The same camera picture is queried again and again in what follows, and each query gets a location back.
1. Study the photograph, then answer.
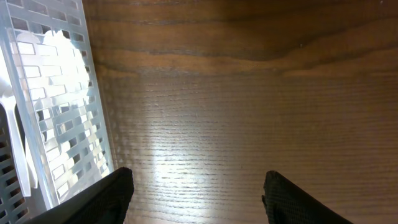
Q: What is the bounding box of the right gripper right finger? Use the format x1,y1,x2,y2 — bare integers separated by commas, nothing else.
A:
262,170,351,224

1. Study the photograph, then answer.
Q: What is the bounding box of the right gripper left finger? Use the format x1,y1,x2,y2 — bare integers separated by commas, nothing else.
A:
27,167,134,224

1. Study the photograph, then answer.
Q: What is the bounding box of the white spoon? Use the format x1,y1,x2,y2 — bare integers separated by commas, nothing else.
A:
0,46,40,198

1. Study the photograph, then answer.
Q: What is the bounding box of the clear plastic basket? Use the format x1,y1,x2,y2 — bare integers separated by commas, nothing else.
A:
1,0,114,223

